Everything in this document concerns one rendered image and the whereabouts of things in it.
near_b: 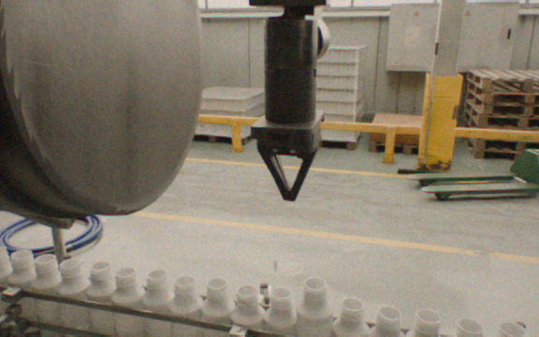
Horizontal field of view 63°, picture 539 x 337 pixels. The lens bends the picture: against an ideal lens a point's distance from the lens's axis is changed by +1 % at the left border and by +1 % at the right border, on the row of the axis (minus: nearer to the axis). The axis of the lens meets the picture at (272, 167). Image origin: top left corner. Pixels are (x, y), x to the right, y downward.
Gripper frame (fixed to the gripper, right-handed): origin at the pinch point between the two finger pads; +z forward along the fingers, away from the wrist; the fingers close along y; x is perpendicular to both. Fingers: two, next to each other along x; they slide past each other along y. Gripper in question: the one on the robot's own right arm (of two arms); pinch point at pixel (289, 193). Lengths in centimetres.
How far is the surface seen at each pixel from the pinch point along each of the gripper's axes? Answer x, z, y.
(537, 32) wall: -221, -1, 712
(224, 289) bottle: 14.4, 24.4, 13.8
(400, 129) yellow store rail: -31, 105, 494
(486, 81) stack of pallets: -127, 52, 541
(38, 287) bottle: 51, 28, 12
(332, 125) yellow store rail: 50, 105, 496
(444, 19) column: -65, -20, 473
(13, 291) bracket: 55, 28, 10
